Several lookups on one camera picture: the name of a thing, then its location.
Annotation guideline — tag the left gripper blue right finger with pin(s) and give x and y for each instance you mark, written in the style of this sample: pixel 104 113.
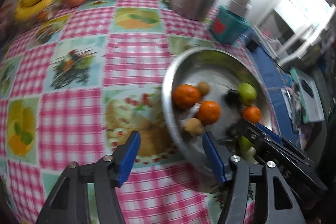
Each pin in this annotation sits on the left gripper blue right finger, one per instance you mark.
pixel 228 169

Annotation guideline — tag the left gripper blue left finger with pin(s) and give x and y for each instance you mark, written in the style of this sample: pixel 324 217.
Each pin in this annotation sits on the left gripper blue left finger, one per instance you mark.
pixel 111 172

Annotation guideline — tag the small green mango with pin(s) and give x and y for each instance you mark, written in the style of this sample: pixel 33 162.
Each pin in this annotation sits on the small green mango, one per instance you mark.
pixel 244 144

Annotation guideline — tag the orange tangerine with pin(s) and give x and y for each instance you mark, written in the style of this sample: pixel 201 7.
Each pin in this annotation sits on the orange tangerine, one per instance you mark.
pixel 186 96
pixel 252 114
pixel 209 112

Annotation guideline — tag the large green mango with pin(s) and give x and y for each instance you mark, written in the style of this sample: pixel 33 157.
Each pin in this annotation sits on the large green mango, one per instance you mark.
pixel 247 94

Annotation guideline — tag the brown kiwi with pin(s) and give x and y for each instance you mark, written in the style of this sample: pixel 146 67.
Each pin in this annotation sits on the brown kiwi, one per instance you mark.
pixel 204 88
pixel 194 127

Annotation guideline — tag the teal cardboard box lid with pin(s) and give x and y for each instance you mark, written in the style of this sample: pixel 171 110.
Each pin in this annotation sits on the teal cardboard box lid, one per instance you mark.
pixel 312 110

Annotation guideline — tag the blue under tablecloth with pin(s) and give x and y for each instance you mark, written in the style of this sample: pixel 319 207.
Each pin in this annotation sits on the blue under tablecloth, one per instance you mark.
pixel 272 79

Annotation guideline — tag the large steel bowl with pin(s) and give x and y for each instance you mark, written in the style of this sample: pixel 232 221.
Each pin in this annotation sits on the large steel bowl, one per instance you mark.
pixel 222 71

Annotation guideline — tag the pink checkered fruit tablecloth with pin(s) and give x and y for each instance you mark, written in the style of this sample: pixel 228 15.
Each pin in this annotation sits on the pink checkered fruit tablecloth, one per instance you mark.
pixel 75 87

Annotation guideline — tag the black power adapter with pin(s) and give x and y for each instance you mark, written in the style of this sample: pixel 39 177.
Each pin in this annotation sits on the black power adapter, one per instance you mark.
pixel 252 42

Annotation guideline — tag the teal plastic box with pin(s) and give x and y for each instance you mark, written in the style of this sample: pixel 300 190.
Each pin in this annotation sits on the teal plastic box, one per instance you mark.
pixel 227 26

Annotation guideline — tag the white shelf rack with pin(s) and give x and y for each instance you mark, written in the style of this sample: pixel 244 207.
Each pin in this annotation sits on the white shelf rack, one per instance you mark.
pixel 295 35

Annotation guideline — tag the clear plastic fruit container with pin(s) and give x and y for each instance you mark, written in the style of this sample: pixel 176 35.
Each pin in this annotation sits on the clear plastic fruit container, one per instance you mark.
pixel 47 14

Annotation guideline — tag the yellow banana bunch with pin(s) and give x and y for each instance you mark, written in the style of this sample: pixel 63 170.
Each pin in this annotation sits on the yellow banana bunch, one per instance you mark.
pixel 39 2

